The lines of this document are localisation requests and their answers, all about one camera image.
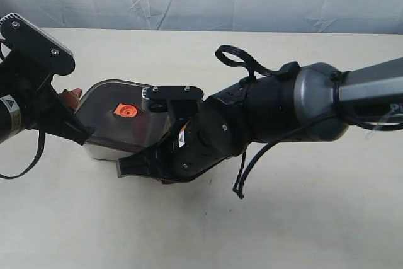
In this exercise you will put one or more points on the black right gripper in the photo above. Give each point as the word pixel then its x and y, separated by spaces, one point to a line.
pixel 157 161

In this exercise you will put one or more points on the steel divided lunch box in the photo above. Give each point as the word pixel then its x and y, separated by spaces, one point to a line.
pixel 102 153

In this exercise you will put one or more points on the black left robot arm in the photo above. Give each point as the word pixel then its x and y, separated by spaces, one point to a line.
pixel 28 99

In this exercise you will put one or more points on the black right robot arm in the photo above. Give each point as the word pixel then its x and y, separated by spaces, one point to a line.
pixel 314 103

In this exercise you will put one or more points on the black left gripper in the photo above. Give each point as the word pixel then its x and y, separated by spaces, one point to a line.
pixel 28 99

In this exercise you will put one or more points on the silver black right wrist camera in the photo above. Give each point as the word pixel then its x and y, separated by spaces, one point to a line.
pixel 159 99

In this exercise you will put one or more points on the dark transparent lid orange seal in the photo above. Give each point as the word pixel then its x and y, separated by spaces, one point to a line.
pixel 112 110

